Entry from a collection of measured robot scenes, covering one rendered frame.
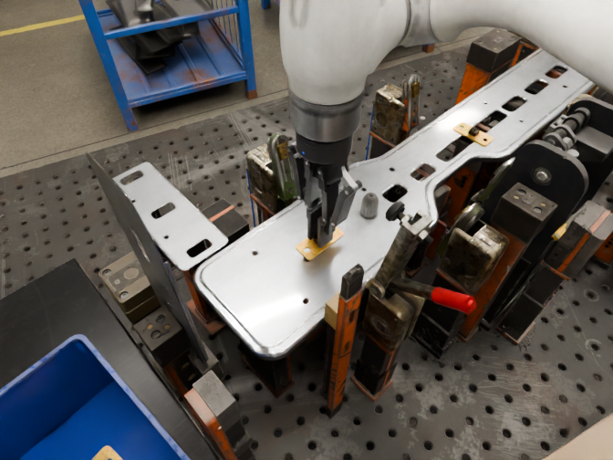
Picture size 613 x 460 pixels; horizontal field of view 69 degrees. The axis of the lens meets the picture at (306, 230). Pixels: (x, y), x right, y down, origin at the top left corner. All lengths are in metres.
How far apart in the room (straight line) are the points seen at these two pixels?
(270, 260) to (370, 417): 0.39
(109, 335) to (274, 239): 0.30
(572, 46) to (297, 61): 0.25
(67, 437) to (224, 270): 0.32
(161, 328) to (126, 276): 0.13
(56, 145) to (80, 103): 0.40
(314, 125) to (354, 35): 0.12
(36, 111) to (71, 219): 1.90
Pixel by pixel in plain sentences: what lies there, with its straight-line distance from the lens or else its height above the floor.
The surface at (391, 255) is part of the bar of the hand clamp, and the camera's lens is 0.59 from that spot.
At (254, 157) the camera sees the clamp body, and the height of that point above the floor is 1.04.
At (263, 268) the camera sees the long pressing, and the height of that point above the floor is 1.00.
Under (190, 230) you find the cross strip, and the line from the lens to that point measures 0.83.
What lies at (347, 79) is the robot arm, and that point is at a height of 1.36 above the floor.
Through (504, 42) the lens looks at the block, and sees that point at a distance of 1.38.
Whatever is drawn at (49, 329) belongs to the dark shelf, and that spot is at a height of 1.03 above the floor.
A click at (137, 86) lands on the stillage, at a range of 2.88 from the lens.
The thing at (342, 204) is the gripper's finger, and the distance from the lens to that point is 0.62.
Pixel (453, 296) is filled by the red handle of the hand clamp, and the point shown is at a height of 1.14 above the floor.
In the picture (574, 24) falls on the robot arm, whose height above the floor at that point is 1.45.
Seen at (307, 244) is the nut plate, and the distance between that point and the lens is 0.75.
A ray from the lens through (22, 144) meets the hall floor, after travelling 3.00.
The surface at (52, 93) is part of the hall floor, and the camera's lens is 3.35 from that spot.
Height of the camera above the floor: 1.62
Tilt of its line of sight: 51 degrees down
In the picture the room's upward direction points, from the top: straight up
